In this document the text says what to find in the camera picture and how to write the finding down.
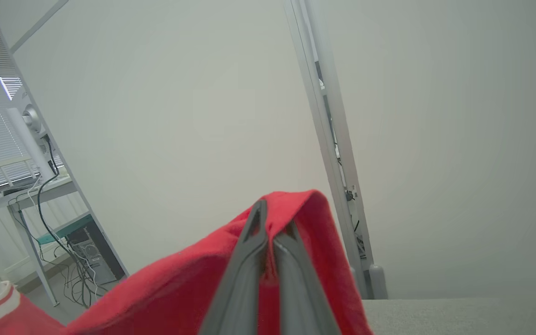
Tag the white metal desk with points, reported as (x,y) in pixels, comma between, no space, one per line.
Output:
(40,193)

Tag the teal board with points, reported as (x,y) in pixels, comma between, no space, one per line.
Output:
(63,229)

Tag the white monitor on stand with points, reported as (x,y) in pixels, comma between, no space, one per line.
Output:
(28,139)

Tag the grey metal frame post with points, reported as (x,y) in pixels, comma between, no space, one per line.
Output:
(328,116)
(40,111)

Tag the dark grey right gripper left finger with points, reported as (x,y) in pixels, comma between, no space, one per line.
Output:
(240,284)

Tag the black computer tower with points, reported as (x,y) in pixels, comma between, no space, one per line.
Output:
(98,260)

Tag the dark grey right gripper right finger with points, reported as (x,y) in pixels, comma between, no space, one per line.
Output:
(300,293)

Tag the red jersey with white trim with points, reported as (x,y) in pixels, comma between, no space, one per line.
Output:
(179,288)

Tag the grey metal frame brace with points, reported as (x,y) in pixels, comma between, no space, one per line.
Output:
(37,25)

